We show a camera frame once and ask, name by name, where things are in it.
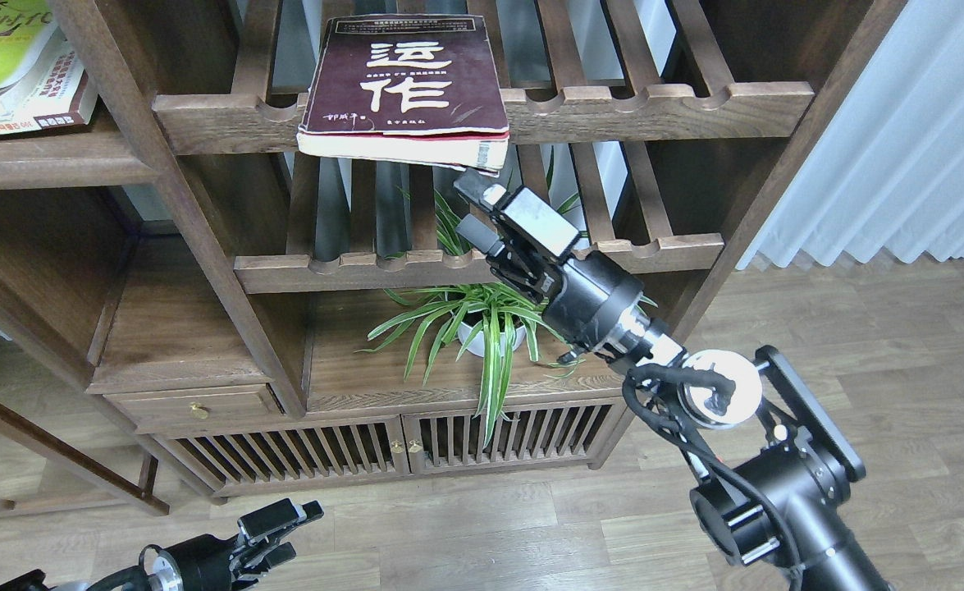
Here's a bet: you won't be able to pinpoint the brass drawer knob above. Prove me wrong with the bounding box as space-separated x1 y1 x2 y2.
189 401 209 420

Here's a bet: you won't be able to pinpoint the white pleated curtain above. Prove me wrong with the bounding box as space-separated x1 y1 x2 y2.
737 1 964 269

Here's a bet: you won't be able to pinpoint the maroon book white characters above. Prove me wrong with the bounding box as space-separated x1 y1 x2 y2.
297 12 510 176

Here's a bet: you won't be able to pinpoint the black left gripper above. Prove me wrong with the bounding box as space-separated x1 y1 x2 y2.
144 498 324 590

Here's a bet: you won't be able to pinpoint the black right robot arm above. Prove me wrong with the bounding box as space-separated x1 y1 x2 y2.
455 171 891 590

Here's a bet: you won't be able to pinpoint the dark wooden bookshelf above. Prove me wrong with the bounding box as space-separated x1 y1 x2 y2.
0 1 905 500

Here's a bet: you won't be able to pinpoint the dark wooden side frame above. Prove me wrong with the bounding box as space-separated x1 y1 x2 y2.
0 403 170 517

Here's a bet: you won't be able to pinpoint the white plant pot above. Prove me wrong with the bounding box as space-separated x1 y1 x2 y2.
458 319 527 358

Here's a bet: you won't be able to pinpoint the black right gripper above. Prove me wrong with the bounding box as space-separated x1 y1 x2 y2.
453 171 683 370

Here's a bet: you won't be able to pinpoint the yellow green cover book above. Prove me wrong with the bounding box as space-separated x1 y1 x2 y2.
0 1 62 119

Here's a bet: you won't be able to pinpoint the green spider plant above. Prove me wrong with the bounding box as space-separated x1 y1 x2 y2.
359 146 660 448

